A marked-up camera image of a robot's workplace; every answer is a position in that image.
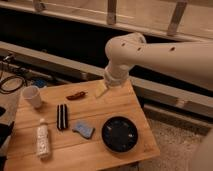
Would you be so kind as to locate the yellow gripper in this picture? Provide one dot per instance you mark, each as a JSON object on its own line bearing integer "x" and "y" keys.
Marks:
{"x": 100, "y": 89}

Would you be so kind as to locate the clear plastic bottle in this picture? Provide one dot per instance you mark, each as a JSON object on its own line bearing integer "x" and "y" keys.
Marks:
{"x": 43, "y": 145}

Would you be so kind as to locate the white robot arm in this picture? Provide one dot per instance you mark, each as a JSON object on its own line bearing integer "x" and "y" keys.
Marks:
{"x": 190, "y": 62}

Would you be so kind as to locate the red chili pepper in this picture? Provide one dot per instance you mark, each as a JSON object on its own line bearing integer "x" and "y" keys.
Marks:
{"x": 76, "y": 96}

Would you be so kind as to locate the blue sponge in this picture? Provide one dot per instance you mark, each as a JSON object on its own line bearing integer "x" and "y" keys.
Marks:
{"x": 83, "y": 129}

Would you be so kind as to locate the blue box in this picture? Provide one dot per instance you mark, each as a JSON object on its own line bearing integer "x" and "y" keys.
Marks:
{"x": 40, "y": 83}

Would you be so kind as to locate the white paper cup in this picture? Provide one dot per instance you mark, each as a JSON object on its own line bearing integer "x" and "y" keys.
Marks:
{"x": 32, "y": 95}

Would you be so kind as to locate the black object at left edge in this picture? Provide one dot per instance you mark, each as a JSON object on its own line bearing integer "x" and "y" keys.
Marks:
{"x": 5, "y": 133}

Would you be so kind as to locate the metal railing post right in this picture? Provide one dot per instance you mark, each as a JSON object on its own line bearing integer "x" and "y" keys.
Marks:
{"x": 176, "y": 17}

